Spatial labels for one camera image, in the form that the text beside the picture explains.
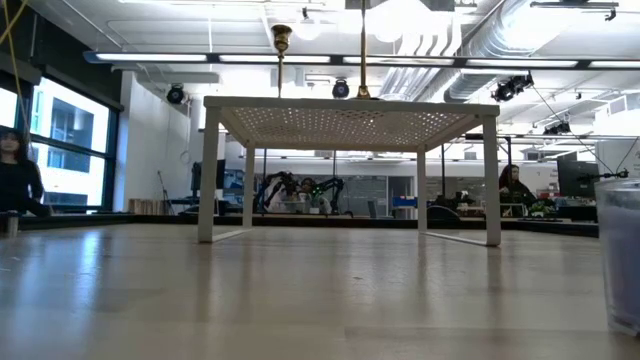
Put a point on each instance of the dark background monitor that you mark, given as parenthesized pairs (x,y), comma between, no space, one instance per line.
(222,175)

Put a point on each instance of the white perforated metal shelf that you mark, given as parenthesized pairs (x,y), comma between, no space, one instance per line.
(350,106)

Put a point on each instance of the long ceiling light strip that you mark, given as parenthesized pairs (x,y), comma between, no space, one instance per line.
(175,57)

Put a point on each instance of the background black robot arm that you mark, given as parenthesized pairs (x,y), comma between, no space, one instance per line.
(275,190)
(332,187)

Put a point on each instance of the purple glass jar candle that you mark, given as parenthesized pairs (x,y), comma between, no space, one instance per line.
(622,260)

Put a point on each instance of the black metal table frame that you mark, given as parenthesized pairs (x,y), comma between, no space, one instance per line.
(325,220)

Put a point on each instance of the blue background box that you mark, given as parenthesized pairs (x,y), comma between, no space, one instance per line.
(404,201)

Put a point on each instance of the large glass window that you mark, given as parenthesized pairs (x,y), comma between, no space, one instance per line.
(70,125)

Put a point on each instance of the brass candlestick holder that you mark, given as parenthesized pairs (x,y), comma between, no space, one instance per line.
(281,37)
(363,50)

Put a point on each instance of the thick black curved tube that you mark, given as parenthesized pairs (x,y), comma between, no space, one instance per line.
(42,210)

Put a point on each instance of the person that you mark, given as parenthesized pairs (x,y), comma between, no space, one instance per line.
(309,192)
(514,190)
(17,175)

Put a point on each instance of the small grey metal post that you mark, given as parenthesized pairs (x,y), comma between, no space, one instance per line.
(11,225)

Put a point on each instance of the black office chair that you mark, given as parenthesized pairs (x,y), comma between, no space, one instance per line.
(442,212)

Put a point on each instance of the black round spotlight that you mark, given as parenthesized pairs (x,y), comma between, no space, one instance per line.
(175,94)
(340,89)

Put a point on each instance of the black metal stand frame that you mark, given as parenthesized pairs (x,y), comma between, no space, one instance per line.
(509,150)

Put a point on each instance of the black computer monitor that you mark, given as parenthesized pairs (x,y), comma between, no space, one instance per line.
(575,177)

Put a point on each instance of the small black track light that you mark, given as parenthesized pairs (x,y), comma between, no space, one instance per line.
(557,129)

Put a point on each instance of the black track light cluster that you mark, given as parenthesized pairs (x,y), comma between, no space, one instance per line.
(512,87)

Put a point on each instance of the round white ceiling lamp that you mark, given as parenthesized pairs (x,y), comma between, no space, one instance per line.
(307,29)

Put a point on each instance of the wooden block stack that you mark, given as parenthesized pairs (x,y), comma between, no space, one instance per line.
(145,206)

